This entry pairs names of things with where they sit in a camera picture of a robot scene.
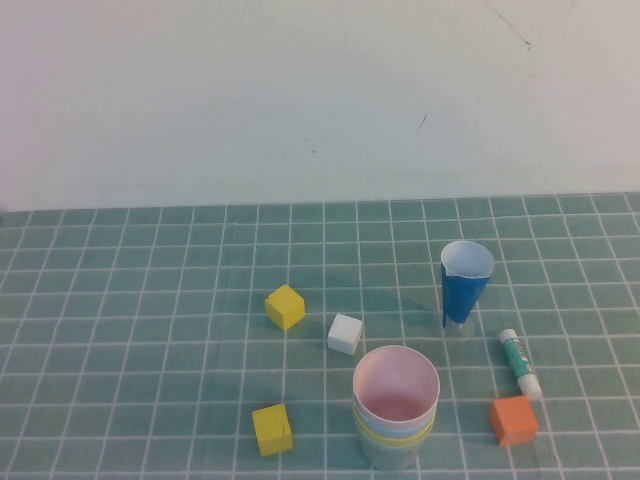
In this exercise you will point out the white foam cube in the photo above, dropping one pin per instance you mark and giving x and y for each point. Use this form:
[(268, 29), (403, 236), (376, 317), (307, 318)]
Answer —
[(345, 333)]

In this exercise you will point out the light blue plastic cup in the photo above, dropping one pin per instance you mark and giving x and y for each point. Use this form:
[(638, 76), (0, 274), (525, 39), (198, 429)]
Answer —
[(395, 429)]

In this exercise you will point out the green white glue stick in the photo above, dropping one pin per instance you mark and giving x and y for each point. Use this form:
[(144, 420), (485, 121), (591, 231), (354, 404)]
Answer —
[(519, 362)]

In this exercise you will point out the pink plastic cup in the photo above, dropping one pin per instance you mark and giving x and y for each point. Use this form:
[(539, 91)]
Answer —
[(395, 385)]

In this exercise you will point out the green white-grid tablecloth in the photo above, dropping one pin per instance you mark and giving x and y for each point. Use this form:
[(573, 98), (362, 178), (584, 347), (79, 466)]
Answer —
[(100, 300)]

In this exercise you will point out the blue paper cone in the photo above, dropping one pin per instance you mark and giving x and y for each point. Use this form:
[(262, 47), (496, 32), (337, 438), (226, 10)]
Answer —
[(462, 295)]

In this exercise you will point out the orange foam cube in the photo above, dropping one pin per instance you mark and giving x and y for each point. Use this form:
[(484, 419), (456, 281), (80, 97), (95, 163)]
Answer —
[(513, 421)]

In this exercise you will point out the yellow plastic cup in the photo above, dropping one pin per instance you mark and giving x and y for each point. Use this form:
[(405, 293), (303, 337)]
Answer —
[(395, 440)]

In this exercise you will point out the green plastic cup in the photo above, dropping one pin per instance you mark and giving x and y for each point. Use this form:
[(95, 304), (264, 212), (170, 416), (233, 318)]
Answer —
[(392, 456)]

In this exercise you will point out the yellow foam cube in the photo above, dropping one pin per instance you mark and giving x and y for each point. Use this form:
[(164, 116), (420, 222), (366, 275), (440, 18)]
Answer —
[(271, 431), (285, 306)]

